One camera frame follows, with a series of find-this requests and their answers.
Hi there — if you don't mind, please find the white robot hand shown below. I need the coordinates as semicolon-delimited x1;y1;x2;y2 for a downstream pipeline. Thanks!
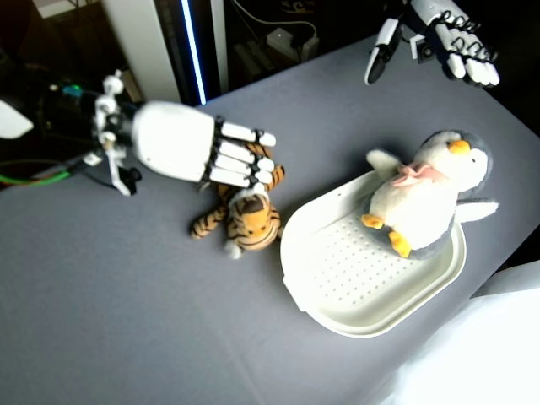
364;0;501;89
131;100;278;190

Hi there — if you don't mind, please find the plush tiger toy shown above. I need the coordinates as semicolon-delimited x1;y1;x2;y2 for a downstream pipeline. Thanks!
189;141;286;259

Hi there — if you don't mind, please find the plush penguin toy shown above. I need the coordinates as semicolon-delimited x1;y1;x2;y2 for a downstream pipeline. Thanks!
360;129;501;259

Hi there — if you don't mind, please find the white perforated tray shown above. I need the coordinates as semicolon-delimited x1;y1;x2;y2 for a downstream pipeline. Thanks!
278;170;468;338

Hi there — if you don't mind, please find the white pillar with blue light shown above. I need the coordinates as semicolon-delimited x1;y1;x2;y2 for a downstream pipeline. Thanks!
100;0;229;106

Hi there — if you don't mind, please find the white power adapter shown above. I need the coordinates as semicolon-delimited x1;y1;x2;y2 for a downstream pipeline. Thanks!
266;27;321;64

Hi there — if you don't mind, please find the grey table cloth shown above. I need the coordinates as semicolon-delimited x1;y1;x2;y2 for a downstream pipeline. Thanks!
0;33;540;405

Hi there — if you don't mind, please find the white perforated drain plate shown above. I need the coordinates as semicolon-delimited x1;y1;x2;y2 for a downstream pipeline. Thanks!
290;217;452;326

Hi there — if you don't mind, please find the green cable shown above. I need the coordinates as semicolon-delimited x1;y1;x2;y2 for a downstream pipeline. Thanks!
0;166;73;186

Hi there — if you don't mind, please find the white cable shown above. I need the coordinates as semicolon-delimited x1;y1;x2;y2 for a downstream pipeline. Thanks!
229;0;318;40

